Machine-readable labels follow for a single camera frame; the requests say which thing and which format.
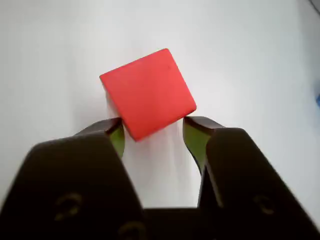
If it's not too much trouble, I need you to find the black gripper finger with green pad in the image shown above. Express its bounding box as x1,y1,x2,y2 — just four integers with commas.
182,115,320,240
0,116,149,240

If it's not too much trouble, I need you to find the red cube block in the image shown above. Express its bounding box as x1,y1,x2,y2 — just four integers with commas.
99,48,198,142

